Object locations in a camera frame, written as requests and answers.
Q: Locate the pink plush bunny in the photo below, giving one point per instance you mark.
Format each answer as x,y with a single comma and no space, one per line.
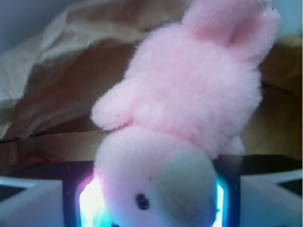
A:
189,91

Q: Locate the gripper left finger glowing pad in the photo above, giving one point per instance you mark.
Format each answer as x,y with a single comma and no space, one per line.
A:
50,195

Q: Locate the brown paper bag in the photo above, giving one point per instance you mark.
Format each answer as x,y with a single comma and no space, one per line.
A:
49,82

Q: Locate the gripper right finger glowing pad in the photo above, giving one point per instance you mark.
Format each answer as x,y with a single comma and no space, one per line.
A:
259,191

